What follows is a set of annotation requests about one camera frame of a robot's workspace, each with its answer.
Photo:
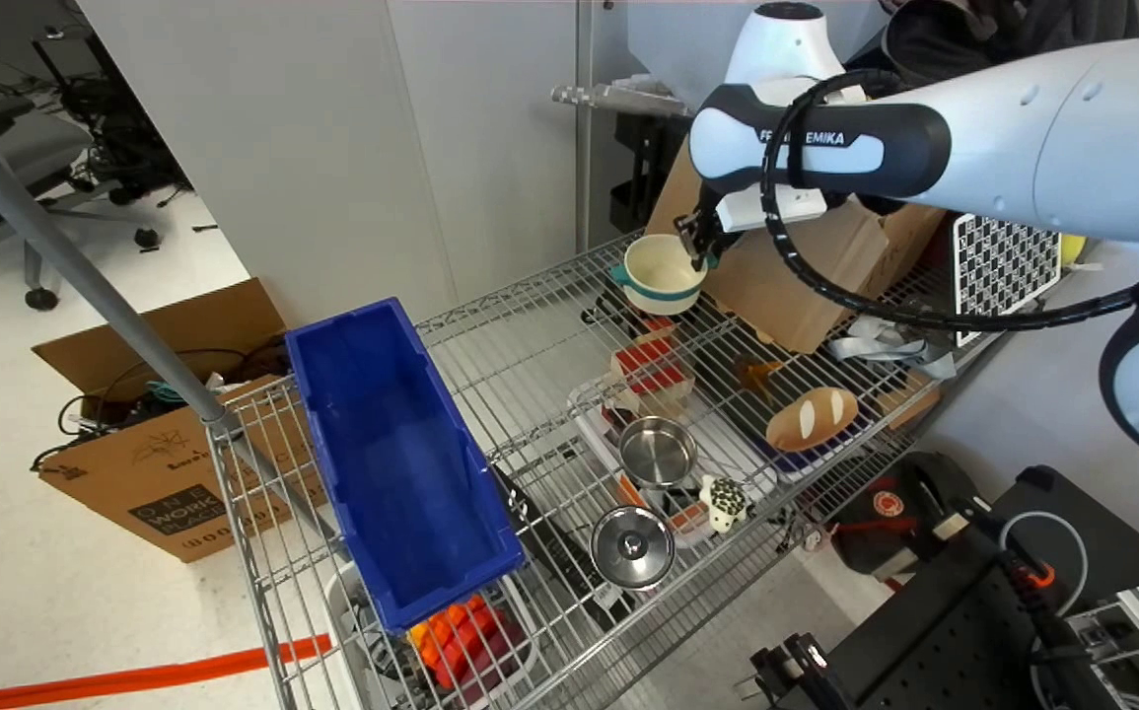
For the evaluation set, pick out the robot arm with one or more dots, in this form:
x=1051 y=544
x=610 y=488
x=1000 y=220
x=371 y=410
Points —
x=1023 y=138

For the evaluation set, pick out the white bowl with teal band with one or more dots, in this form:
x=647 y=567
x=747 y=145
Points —
x=656 y=276

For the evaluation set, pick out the toy bread loaf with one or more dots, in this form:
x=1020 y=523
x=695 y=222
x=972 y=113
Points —
x=812 y=419

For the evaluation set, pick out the small orange toy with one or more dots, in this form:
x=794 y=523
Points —
x=756 y=375

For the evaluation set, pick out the red and white toy box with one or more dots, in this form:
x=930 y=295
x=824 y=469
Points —
x=650 y=370

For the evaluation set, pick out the checkerboard calibration board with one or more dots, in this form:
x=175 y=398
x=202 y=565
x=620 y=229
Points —
x=1003 y=271

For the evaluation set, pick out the office chair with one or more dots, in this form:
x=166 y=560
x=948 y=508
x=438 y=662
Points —
x=27 y=163

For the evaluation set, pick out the small steel pot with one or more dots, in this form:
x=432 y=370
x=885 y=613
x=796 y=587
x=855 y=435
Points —
x=658 y=454

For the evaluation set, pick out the open cardboard box with print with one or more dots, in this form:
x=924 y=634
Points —
x=165 y=473

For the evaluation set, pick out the plain cardboard box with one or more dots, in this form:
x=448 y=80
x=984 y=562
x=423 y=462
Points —
x=806 y=286

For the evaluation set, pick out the yellow object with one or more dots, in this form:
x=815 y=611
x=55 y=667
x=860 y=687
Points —
x=1074 y=249

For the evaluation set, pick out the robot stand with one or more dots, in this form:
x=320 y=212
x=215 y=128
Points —
x=954 y=631

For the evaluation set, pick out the steel pot lid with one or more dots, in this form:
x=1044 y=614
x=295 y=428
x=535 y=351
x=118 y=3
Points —
x=632 y=547

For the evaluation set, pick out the blue plastic bin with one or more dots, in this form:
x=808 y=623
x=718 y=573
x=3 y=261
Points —
x=401 y=473

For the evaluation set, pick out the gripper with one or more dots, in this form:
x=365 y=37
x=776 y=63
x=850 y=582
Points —
x=709 y=209

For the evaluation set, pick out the person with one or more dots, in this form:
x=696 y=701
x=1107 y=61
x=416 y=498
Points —
x=983 y=35

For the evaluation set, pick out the orange and red toy blocks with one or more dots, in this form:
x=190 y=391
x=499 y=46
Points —
x=465 y=641

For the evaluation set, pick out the wooden block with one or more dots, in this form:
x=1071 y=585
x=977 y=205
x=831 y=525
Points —
x=909 y=402

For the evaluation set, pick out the spotted plush toy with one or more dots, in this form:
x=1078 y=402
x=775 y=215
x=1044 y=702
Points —
x=725 y=503

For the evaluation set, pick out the orange floor tape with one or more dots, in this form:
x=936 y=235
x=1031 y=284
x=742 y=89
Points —
x=115 y=680

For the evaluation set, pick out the black backpack with red badge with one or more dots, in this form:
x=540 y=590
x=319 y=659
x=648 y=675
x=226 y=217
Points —
x=885 y=523

